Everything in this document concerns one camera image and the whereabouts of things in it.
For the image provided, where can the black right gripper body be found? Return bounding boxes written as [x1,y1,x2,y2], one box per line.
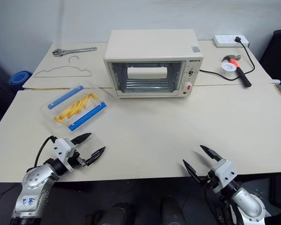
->
[201,170,222,194]

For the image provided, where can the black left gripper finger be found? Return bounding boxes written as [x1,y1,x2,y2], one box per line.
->
[72,133,92,146]
[85,146,107,167]

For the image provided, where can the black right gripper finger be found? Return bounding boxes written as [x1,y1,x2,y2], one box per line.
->
[182,159,208,187]
[200,145,223,164]

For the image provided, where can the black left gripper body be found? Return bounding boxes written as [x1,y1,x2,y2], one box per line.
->
[69,150,88,168]

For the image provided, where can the clear plastic container blue clips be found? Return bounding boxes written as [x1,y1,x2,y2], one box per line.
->
[39,80,110,135]

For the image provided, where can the glass oven door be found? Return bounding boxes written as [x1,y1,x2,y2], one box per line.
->
[107,60,185,97]

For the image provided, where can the metal oven rack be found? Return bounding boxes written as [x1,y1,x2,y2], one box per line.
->
[120,78,174,93]

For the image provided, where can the cream toaster oven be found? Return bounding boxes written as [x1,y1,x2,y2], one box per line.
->
[104,29,204,99]

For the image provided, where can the blue container lock flap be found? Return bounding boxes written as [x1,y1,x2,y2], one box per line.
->
[68,102,108,132]
[47,85,84,111]

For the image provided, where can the yellow french fries pile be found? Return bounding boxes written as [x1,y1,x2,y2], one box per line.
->
[53,92,100,123]

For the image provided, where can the cream knob with red mark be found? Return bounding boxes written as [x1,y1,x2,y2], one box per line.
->
[181,82,193,93]

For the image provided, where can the blue rolled mat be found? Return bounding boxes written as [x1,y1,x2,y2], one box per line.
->
[8,71,34,91]

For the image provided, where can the hammer with orange neck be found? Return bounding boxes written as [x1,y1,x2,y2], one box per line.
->
[221,54,252,88]

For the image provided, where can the small white cup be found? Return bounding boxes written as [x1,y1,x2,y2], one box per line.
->
[220,61,237,76]

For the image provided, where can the silver adjustable wrench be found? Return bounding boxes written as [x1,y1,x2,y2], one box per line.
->
[52,46,97,58]

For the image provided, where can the white power strip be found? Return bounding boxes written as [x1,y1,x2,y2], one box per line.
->
[212,34,250,49]

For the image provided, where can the black office chair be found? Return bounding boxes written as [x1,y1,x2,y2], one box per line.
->
[259,29,281,82]

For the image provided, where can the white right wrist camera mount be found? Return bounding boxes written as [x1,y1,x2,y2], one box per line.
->
[210,159,237,194]

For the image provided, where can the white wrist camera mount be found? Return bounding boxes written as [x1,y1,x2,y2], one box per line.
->
[52,138,79,173]
[210,159,237,194]

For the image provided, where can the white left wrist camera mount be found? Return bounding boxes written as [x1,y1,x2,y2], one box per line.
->
[52,138,79,173]

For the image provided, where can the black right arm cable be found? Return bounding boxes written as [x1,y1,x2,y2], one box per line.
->
[205,188,240,225]

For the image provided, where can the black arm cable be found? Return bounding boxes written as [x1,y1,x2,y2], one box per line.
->
[205,188,240,225]
[35,135,58,168]

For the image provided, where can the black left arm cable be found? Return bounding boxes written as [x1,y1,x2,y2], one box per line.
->
[35,135,58,168]

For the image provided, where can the white wire clothes hanger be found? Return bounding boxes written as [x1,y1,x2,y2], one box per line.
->
[34,55,94,78]

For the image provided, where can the cream oven door handle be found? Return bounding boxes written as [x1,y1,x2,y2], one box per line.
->
[127,67,168,80]

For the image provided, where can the black power cord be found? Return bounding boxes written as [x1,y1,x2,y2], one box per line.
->
[199,41,256,82]

